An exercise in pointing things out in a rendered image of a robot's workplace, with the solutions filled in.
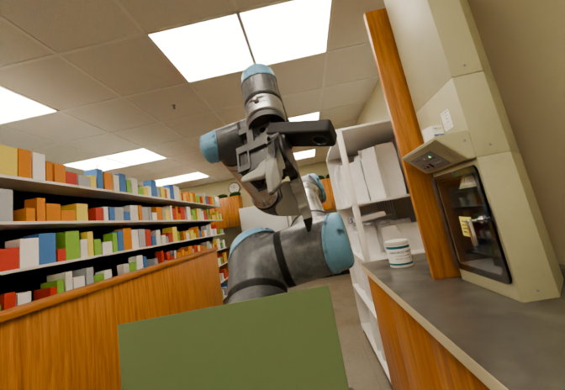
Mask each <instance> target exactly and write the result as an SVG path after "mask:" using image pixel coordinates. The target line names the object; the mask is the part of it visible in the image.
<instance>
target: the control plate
mask: <svg viewBox="0 0 565 390"><path fill-rule="evenodd" d="M429 156H430V157H431V158H430V157H429ZM424 159H426V160H424ZM439 161H441V162H439ZM411 162H412V163H414V164H415V165H417V166H418V167H420V168H422V169H423V170H425V171H427V172H429V171H433V170H435V169H438V168H440V167H443V166H446V165H448V164H451V163H450V162H449V161H446V160H445V159H443V158H441V157H440V156H438V155H436V154H435V153H433V152H431V151H429V152H427V153H426V154H424V155H422V156H420V157H419V158H417V159H415V160H413V161H411ZM437 162H438V163H437ZM433 163H435V165H434V164H433ZM436 163H437V164H436ZM428 164H431V165H433V166H434V167H432V166H430V165H428ZM427 166H428V167H429V168H427ZM425 168H426V169H425Z"/></svg>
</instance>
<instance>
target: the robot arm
mask: <svg viewBox="0 0 565 390"><path fill-rule="evenodd" d="M241 90H242V93H243V100H244V106H245V111H246V119H242V120H240V121H238V122H235V123H232V124H229V125H226V126H224V127H222V128H220V129H214V130H213V131H211V132H209V133H207V134H204V135H202V136H201V137H200V140H199V145H200V149H201V151H202V154H203V156H204V158H205V159H206V161H207V162H209V163H212V164H214V163H216V162H218V163H219V162H220V161H221V162H222V163H223V164H224V165H225V166H226V168H227V169H228V170H229V171H230V172H231V174H232V175H233V176H234V177H235V179H236V180H237V181H238V182H239V183H240V184H241V186H242V187H243V188H244V189H245V190H246V191H247V192H248V193H249V194H250V196H251V201H252V202H253V204H254V205H255V206H256V207H257V208H258V209H259V210H261V211H262V212H264V213H268V214H270V215H275V216H294V220H293V222H292V223H291V226H290V227H289V228H286V229H282V230H280V231H278V232H275V231H274V230H273V229H270V228H265V229H263V227H255V228H251V229H248V230H246V231H244V232H242V233H241V234H240V235H238V236H237V237H236V238H235V240H234V241H233V243H232V245H231V247H230V255H229V259H228V268H229V275H228V296H227V303H236V302H240V301H245V300H250V299H254V298H262V297H267V296H272V295H276V294H281V293H287V292H288V288H290V287H295V286H297V285H300V284H303V283H306V282H311V281H313V280H316V279H319V278H322V277H327V276H329V275H332V274H339V273H341V272H342V271H344V270H347V269H350V268H352V267H353V265H354V262H355V259H354V255H353V251H352V248H351V243H350V240H349V237H348V234H347V232H346V227H345V225H344V222H343V219H342V217H341V215H340V214H339V213H326V212H325V211H324V209H323V207H322V203H324V202H325V201H326V194H325V189H324V187H323V184H322V182H321V180H320V179H319V177H318V176H317V175H316V174H315V173H311V174H307V175H305V176H303V177H301V176H300V174H299V171H298V164H297V162H296V159H295V156H294V154H293V152H292V148H293V146H334V145H335V143H336V139H337V133H336V132H335V128H334V126H333V124H332V122H331V121H330V120H329V119H319V120H305V121H292V122H290V121H289V119H288V116H287V113H286V110H285V107H284V105H283V100H282V97H281V94H280V92H279V89H278V86H277V78H276V77H275V76H274V73H273V71H272V69H271V68H270V67H269V66H267V65H264V64H252V65H251V66H248V67H247V68H246V69H245V70H244V72H243V74H242V77H241ZM286 177H289V179H290V181H285V182H283V181H282V180H283V179H285V178H286Z"/></svg>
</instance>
